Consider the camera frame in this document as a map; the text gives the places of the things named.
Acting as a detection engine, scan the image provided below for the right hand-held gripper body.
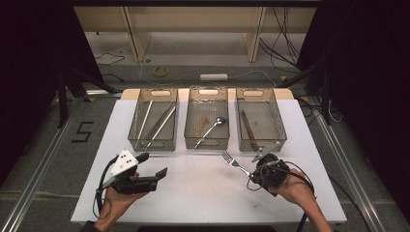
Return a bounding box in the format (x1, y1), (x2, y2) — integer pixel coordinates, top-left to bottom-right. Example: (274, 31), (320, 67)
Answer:
(250, 141), (290, 191)

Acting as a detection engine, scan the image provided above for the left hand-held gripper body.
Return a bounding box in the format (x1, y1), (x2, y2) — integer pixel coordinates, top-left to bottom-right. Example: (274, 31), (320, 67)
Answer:
(102, 149), (160, 195)

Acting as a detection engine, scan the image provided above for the metal chopstick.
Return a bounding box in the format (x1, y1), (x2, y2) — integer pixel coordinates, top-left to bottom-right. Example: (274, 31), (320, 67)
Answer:
(143, 102), (175, 149)
(141, 103), (173, 149)

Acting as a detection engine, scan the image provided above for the white chopstick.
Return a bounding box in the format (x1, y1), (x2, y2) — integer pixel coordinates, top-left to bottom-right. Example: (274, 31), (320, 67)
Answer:
(145, 105), (177, 152)
(137, 100), (154, 141)

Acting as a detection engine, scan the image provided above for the metal fork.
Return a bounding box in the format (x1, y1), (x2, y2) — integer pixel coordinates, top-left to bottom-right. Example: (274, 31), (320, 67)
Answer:
(221, 150), (253, 178)

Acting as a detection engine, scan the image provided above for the knife with wooden handle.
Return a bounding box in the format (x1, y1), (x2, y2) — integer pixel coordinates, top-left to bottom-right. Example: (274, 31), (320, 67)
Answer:
(241, 109), (261, 152)

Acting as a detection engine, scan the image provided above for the smoky clear plastic bin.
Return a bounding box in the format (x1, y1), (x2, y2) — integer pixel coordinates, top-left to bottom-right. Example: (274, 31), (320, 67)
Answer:
(184, 86), (230, 151)
(128, 87), (179, 153)
(235, 87), (288, 153)

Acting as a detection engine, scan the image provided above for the amber plastic spoon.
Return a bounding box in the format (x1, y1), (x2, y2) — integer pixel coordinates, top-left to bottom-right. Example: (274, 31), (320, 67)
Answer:
(194, 112), (210, 136)

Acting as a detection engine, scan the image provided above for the metal spoon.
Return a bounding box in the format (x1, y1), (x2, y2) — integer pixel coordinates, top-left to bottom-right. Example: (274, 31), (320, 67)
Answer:
(193, 115), (226, 150)

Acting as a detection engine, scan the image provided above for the person's right hand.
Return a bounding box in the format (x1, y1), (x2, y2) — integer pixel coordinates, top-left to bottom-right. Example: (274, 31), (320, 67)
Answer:
(269, 168), (318, 208)

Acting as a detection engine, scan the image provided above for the person's left hand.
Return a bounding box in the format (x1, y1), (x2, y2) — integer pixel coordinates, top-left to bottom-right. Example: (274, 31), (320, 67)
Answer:
(95, 188), (149, 231)

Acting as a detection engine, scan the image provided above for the white board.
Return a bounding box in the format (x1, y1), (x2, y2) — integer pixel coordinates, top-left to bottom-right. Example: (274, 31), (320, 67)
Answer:
(70, 98), (348, 225)

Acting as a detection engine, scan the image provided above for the wooden table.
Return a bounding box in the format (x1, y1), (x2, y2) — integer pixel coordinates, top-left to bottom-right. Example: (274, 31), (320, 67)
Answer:
(120, 87), (295, 102)

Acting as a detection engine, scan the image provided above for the yellow tape roll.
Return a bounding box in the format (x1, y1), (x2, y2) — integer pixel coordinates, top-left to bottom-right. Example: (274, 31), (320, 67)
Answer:
(152, 65), (170, 77)

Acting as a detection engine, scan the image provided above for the black metal stand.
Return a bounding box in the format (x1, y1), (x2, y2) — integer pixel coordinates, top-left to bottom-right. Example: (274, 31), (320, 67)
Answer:
(277, 61), (333, 125)
(56, 69), (117, 129)

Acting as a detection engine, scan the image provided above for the white power strip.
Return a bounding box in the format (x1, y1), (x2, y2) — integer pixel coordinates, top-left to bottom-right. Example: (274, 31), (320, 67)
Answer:
(199, 72), (229, 82)

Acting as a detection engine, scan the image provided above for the black curtain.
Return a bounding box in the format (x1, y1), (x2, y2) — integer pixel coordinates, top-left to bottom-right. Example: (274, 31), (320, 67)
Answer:
(0, 0), (104, 188)
(296, 0), (410, 223)

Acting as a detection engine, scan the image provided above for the beige wooden shelf unit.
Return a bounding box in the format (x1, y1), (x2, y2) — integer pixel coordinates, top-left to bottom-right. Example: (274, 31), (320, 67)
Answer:
(73, 6), (317, 64)

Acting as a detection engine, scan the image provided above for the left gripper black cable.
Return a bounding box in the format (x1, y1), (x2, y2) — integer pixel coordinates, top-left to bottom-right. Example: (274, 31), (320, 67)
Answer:
(92, 156), (119, 220)

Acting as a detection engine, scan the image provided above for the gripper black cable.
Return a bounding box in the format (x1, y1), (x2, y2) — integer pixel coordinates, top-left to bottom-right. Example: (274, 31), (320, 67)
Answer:
(246, 159), (318, 232)
(92, 156), (119, 220)

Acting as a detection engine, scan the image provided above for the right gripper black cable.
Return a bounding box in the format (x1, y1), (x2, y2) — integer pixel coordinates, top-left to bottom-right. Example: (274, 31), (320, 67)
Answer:
(246, 159), (318, 232)

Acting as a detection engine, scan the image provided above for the aluminium floor rail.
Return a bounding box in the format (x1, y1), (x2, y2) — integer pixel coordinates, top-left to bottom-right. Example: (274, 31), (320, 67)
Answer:
(0, 96), (83, 232)
(308, 96), (386, 232)

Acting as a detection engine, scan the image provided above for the white cable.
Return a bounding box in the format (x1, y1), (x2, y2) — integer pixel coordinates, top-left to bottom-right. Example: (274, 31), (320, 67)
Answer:
(138, 61), (201, 88)
(226, 70), (278, 87)

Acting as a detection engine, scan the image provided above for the thick black floor cable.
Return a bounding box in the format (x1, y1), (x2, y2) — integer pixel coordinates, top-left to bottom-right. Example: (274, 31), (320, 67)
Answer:
(328, 176), (373, 232)

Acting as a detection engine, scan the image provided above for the thin black floor cable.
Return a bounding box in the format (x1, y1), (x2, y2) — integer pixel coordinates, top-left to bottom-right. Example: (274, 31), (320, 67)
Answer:
(95, 52), (126, 67)

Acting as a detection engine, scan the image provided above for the black cable bundle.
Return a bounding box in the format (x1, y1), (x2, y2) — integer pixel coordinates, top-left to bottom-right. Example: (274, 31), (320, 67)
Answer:
(259, 6), (303, 71)

